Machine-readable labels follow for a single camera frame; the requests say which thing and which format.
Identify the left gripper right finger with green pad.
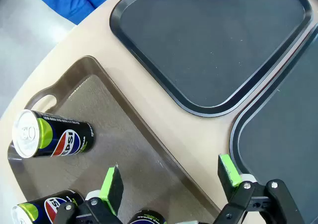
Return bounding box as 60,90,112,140
213,153,305,224

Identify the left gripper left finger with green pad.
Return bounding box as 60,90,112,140
53,164,124,224

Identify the Pepsi can black green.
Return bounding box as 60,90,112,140
128,209,166,224
11,189,85,224
11,109,95,158

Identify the black plastic tray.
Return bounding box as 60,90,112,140
230,22,318,224
109,0,313,117

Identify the person in blue shirt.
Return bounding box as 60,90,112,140
26,0,125,25

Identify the brown plastic tray with handles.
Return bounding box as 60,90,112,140
7,56,222,224

